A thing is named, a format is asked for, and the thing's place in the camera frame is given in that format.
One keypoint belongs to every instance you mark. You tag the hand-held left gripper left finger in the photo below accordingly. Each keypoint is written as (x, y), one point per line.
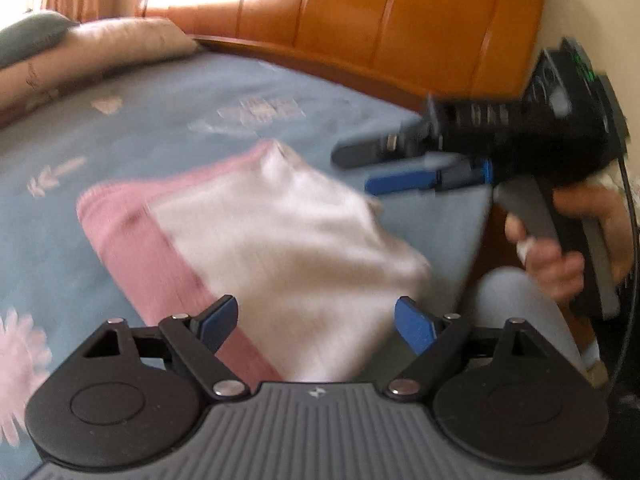
(220, 322)

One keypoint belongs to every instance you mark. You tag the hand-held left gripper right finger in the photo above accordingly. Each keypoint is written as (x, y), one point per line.
(415, 325)

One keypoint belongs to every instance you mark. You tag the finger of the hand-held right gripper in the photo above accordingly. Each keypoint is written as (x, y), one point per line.
(370, 152)
(400, 182)

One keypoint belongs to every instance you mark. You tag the pink and white sweater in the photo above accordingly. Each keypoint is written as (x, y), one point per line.
(280, 245)

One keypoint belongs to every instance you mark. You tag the person's right hand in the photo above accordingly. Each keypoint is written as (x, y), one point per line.
(555, 270)

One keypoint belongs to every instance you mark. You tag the wooden bed headboard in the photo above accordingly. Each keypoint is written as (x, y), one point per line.
(350, 15)

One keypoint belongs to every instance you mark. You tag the blue floral bed sheet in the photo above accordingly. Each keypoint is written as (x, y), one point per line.
(150, 125)

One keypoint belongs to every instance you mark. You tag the beige floral folded quilt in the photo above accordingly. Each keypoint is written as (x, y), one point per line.
(115, 45)

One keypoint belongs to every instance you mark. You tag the grey-blue pillow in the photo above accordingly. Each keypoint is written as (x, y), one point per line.
(30, 35)

